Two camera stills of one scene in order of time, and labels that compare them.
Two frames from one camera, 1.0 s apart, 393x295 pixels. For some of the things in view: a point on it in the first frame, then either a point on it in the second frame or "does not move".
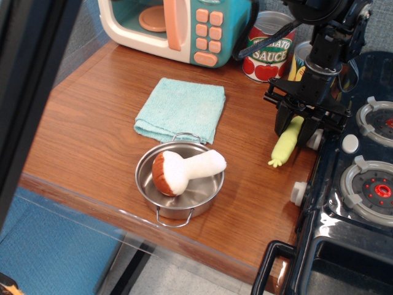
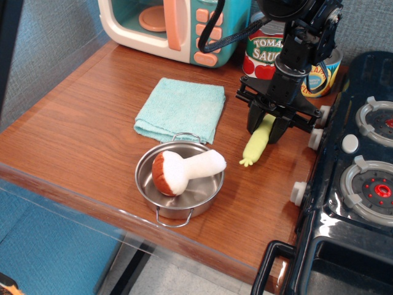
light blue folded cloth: (175, 107) does not move
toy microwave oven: (214, 33) does not move
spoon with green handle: (287, 143) -> (257, 142)
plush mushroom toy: (171, 173) does not move
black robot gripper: (309, 95) -> (280, 95)
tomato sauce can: (268, 62) does not move
